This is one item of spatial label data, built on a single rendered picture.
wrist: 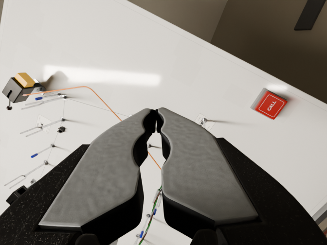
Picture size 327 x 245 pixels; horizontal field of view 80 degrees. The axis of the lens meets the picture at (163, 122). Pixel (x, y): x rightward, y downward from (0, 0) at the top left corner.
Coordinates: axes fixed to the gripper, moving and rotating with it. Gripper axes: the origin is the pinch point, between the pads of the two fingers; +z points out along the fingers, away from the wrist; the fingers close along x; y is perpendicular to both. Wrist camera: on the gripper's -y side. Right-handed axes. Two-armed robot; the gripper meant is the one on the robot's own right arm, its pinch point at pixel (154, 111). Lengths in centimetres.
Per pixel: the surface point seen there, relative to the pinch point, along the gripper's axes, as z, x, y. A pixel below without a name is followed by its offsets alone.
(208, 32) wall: 243, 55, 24
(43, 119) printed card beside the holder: 43, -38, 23
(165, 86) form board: 38.2, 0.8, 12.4
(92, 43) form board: 44.8, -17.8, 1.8
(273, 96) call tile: 29.6, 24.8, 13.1
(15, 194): 31, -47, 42
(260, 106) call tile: 29.5, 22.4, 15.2
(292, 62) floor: 144, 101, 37
